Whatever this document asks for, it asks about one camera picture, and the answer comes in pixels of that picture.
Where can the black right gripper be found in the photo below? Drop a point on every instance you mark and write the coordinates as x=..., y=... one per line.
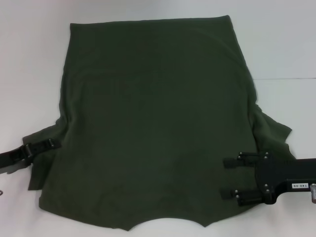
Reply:
x=291, y=170

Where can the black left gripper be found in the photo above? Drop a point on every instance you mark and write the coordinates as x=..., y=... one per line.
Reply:
x=12, y=158

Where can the dark green shirt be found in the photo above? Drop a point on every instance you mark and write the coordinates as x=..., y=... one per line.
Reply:
x=153, y=111

